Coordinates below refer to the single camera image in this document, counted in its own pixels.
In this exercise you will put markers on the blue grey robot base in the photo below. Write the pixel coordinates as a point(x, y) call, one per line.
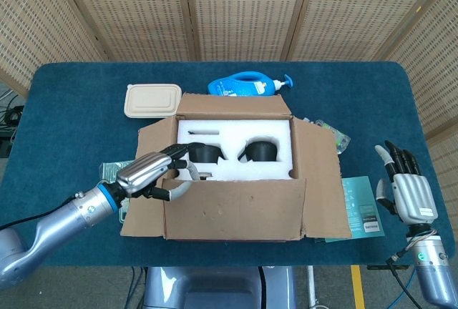
point(214, 287)

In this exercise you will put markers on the woven folding screen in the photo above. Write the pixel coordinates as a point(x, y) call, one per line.
point(243, 12)

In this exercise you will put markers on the large red cardboard box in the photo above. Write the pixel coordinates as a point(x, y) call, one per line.
point(232, 209)

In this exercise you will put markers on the beige lidded food container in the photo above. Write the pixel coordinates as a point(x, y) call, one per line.
point(152, 101)

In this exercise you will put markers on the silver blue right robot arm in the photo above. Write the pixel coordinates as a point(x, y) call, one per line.
point(434, 269)

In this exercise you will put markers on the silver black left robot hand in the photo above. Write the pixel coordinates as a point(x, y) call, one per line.
point(143, 171)

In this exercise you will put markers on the blue felt table cover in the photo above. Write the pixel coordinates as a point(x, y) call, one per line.
point(71, 116)

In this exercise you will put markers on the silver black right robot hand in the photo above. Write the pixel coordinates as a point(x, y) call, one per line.
point(413, 194)

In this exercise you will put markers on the white table leg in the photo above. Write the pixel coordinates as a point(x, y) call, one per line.
point(312, 287)

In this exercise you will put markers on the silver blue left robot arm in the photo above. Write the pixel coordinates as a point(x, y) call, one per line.
point(61, 223)

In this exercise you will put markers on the green item in clear bag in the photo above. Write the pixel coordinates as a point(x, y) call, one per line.
point(340, 141)

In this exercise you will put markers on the white foam insert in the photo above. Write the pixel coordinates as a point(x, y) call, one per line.
point(232, 130)

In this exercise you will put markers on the blue pump detergent bottle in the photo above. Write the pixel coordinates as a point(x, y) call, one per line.
point(247, 85)

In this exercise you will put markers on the black pot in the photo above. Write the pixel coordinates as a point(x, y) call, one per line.
point(204, 153)
point(261, 149)

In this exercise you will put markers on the teal product carton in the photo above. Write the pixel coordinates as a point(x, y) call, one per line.
point(361, 201)

